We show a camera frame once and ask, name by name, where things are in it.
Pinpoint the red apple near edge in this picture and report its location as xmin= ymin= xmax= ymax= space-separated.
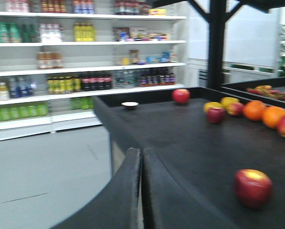
xmin=234 ymin=169 xmax=273 ymax=208

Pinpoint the orange right of pair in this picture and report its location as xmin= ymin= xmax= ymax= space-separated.
xmin=262 ymin=106 xmax=285 ymax=129

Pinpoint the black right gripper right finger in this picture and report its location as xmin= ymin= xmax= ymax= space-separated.
xmin=142 ymin=148 xmax=237 ymax=229

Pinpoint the black wooden produce stand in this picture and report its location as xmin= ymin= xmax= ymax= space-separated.
xmin=94 ymin=0 xmax=285 ymax=229

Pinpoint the white store shelving unit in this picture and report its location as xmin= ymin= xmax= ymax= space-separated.
xmin=0 ymin=0 xmax=187 ymax=141

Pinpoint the dark red apple front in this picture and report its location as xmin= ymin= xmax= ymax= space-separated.
xmin=206 ymin=107 xmax=226 ymax=124

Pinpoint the yellow apple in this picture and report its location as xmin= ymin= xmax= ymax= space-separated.
xmin=221 ymin=96 xmax=240 ymax=109
xmin=203 ymin=102 xmax=224 ymax=113

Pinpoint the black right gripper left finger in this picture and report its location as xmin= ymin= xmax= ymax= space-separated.
xmin=53 ymin=148 xmax=141 ymax=229

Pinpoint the small red apple back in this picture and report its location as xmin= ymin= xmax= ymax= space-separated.
xmin=226 ymin=103 xmax=244 ymax=117

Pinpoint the orange left of pair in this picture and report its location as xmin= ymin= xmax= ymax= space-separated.
xmin=243 ymin=100 xmax=266 ymax=122

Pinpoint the small white dish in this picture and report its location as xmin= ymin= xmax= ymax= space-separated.
xmin=121 ymin=102 xmax=139 ymax=111

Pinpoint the yellow apple back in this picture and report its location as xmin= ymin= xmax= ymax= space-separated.
xmin=221 ymin=96 xmax=240 ymax=109

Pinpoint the red apple far corner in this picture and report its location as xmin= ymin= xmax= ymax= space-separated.
xmin=172 ymin=89 xmax=190 ymax=104

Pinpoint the yellow apple front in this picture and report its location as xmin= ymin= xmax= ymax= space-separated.
xmin=203 ymin=102 xmax=224 ymax=113

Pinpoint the orange of pair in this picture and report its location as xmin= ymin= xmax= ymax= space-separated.
xmin=243 ymin=100 xmax=266 ymax=122
xmin=262 ymin=106 xmax=285 ymax=129

